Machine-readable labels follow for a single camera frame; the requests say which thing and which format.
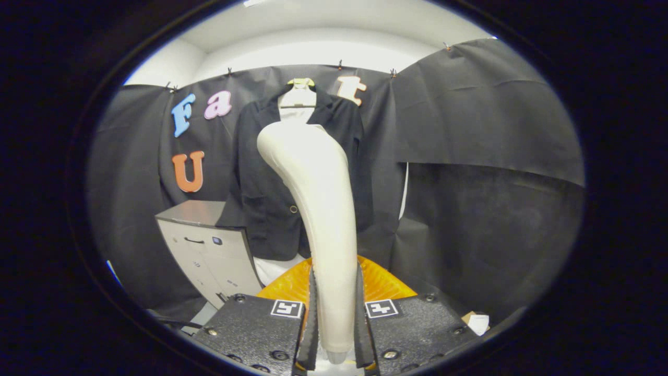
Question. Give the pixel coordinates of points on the black backdrop cloth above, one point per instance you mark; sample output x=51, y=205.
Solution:
x=496, y=219

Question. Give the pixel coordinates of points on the white mannequin torso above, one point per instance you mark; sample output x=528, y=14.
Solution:
x=298, y=99

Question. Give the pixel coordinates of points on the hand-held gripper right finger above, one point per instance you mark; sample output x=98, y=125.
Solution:
x=417, y=329

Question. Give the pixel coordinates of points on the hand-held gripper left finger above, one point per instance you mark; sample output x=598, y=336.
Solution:
x=255, y=329

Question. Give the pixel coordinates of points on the black suit jacket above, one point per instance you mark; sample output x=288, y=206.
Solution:
x=261, y=183

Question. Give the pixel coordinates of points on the grey filing cabinet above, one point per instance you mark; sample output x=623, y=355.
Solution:
x=214, y=261

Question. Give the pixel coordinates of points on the small cardboard box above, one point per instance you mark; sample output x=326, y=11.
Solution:
x=476, y=322

